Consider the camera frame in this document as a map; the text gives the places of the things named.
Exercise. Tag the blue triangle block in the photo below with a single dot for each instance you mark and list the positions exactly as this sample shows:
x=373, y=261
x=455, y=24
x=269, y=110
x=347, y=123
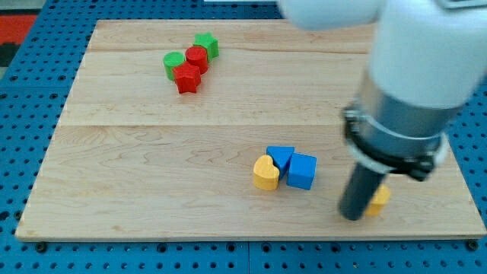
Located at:
x=281, y=156

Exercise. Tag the yellow hexagon block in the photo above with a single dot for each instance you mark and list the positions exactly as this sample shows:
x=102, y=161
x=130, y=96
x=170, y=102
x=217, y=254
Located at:
x=378, y=202

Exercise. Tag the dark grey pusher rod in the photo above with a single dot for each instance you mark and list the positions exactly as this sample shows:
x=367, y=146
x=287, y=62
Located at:
x=358, y=193

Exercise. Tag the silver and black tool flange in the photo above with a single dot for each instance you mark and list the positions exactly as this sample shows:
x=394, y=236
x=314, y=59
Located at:
x=387, y=135

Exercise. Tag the red cylinder block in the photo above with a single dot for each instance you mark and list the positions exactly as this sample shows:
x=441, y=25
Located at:
x=197, y=56

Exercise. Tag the yellow heart block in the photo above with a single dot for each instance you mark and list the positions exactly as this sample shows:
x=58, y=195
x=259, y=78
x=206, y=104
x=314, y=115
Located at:
x=265, y=174

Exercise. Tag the red star block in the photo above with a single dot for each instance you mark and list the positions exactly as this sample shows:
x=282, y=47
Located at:
x=187, y=77

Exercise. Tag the green cylinder block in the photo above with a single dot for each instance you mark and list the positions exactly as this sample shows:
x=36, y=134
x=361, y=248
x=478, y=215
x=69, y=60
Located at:
x=170, y=61

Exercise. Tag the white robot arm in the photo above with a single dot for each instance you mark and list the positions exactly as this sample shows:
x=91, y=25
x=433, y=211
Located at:
x=426, y=61

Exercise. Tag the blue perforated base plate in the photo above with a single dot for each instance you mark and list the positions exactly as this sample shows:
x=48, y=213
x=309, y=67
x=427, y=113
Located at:
x=47, y=40

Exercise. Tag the blue cube block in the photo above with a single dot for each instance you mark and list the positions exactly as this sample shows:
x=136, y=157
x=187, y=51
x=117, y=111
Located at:
x=301, y=172

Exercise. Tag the green star block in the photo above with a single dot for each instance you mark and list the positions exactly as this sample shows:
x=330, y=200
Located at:
x=209, y=43

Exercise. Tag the light wooden board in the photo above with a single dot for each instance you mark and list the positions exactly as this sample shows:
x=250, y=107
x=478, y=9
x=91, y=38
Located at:
x=132, y=159

